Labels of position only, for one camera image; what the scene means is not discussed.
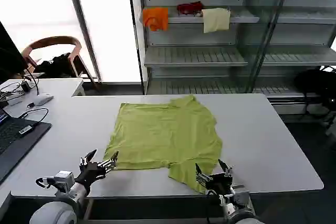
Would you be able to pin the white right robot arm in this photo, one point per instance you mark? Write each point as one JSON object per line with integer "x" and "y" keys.
{"x": 241, "y": 212}

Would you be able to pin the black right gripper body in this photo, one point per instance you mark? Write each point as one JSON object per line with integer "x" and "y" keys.
{"x": 220, "y": 183}

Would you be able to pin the black monitor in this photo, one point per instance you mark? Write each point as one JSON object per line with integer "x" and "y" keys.
{"x": 9, "y": 53}

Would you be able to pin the green shirt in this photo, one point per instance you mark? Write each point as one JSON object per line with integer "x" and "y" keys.
{"x": 165, "y": 134}

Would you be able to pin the small grey power adapter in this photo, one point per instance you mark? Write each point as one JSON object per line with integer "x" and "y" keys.
{"x": 25, "y": 87}

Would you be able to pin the white computer mouse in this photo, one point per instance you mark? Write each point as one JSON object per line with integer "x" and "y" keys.
{"x": 43, "y": 99}

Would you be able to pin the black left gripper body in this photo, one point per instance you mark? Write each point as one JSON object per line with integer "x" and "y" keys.
{"x": 89, "y": 172}

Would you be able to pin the white labelled usb dongle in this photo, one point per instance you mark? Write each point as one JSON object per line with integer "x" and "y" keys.
{"x": 26, "y": 130}

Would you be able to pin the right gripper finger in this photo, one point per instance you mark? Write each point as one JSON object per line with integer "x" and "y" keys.
{"x": 227, "y": 171}
{"x": 203, "y": 177}

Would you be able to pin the grey window frame post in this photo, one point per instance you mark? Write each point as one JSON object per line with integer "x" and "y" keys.
{"x": 82, "y": 24}

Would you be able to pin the grey metal shelf rack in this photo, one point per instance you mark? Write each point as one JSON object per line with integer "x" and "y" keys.
{"x": 197, "y": 56}

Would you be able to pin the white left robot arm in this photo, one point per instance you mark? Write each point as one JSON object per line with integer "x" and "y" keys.
{"x": 56, "y": 211}

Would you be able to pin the black bag on chair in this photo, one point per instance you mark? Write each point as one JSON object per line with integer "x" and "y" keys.
{"x": 56, "y": 65}

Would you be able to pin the brown wooden chair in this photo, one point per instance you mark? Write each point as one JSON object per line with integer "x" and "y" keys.
{"x": 52, "y": 41}

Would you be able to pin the black laptop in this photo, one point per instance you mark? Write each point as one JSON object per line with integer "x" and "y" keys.
{"x": 15, "y": 145}

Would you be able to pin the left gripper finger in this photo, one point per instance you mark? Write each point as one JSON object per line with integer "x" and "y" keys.
{"x": 108, "y": 165}
{"x": 86, "y": 159}

